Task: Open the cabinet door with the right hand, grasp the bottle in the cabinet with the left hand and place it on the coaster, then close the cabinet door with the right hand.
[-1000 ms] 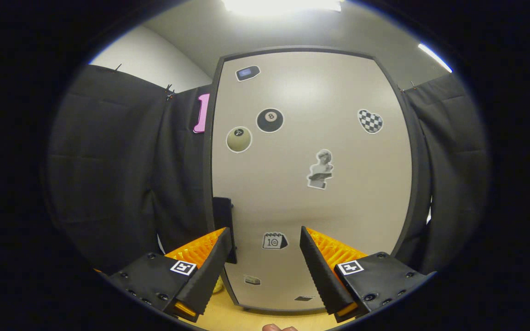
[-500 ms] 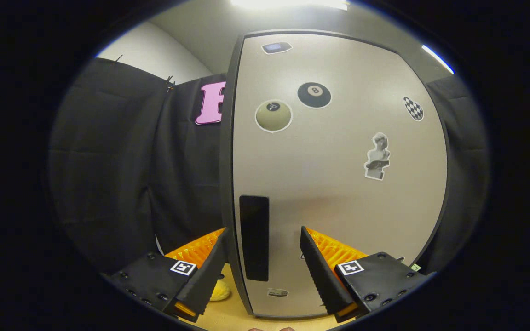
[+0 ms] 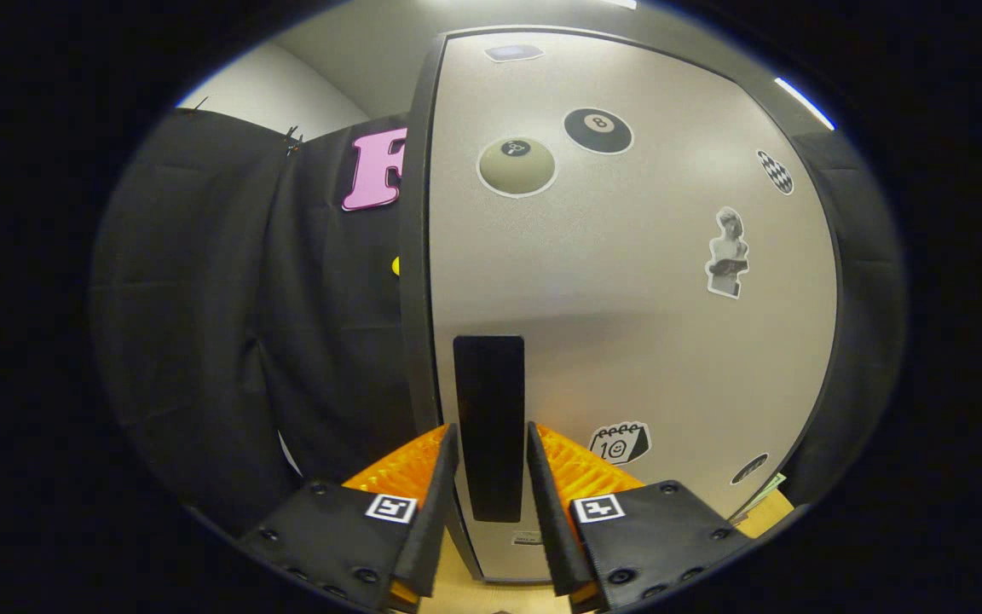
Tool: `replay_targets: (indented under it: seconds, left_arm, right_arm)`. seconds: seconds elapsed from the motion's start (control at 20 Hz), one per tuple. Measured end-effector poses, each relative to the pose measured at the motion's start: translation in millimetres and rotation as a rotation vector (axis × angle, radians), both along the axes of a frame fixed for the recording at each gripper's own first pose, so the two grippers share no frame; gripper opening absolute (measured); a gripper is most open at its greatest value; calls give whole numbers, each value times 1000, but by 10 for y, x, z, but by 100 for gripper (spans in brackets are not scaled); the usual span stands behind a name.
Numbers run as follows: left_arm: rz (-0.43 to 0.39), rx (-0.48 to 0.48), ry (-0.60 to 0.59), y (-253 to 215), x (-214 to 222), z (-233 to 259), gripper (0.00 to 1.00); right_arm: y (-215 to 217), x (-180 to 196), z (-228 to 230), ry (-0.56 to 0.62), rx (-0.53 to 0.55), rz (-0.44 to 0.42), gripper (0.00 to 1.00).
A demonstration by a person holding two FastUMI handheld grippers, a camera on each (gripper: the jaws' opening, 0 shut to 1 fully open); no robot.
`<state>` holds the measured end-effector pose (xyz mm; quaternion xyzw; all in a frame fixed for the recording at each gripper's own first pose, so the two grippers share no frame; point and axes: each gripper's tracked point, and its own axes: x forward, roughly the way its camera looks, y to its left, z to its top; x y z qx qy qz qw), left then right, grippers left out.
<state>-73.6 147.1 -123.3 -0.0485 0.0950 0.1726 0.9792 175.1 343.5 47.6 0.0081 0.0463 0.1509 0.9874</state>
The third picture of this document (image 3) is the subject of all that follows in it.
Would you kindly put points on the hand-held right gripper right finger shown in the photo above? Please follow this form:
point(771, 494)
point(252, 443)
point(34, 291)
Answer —
point(555, 529)

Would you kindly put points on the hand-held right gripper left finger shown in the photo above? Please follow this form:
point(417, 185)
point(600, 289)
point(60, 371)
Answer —
point(433, 529)

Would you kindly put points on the dark grey cabinet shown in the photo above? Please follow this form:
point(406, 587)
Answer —
point(414, 298)

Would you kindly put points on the green book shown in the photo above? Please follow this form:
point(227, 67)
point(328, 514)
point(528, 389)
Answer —
point(764, 496)

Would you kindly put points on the black backdrop cloth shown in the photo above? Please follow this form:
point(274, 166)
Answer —
point(201, 298)

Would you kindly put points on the narrow ceiling light panel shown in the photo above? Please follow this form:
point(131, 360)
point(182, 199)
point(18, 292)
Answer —
point(805, 102)

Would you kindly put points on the large ceiling light panel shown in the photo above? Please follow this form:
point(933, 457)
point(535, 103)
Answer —
point(619, 3)

